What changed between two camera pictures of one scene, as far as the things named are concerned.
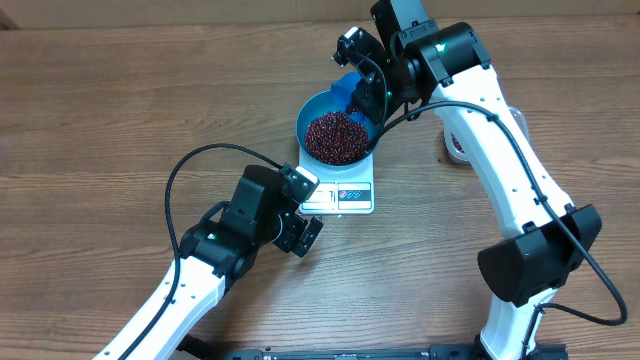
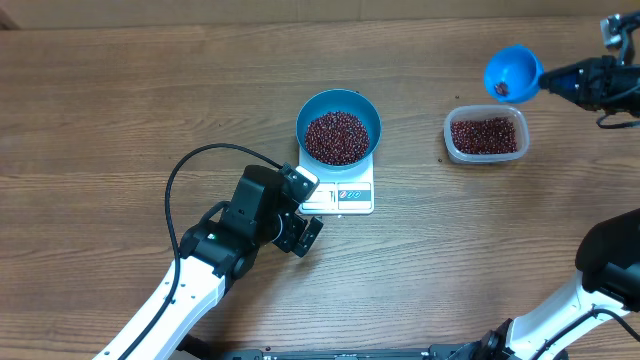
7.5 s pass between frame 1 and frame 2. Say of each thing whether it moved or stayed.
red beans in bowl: stayed
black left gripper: stayed
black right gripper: moved
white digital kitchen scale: stayed
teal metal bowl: stayed
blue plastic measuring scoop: moved
